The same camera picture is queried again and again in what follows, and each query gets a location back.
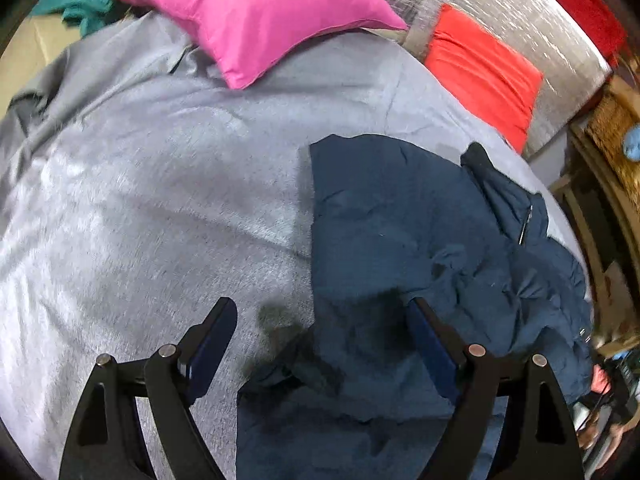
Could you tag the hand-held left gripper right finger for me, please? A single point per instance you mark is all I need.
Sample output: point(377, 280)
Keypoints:
point(435, 355)

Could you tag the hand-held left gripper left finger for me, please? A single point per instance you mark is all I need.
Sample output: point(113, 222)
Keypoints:
point(212, 345)

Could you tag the navy blue jacket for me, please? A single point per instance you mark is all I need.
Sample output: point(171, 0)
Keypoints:
point(390, 220)

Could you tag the grey blanket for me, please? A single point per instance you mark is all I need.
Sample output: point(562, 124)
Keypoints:
point(150, 185)

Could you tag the wooden side table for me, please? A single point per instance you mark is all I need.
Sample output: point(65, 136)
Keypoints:
point(582, 200)

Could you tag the orange-red pillow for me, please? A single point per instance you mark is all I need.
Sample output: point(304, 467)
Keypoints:
point(480, 75)

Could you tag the wicker basket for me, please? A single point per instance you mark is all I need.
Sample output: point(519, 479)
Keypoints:
point(612, 130)

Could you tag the light blue cloth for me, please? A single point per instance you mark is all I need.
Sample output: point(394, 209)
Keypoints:
point(632, 144)

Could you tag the pink pillow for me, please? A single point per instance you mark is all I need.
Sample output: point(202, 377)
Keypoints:
point(260, 10)

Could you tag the beige sofa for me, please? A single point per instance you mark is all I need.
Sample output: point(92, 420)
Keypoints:
point(35, 45)

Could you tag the silver foil panel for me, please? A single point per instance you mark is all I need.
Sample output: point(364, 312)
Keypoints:
point(500, 0)

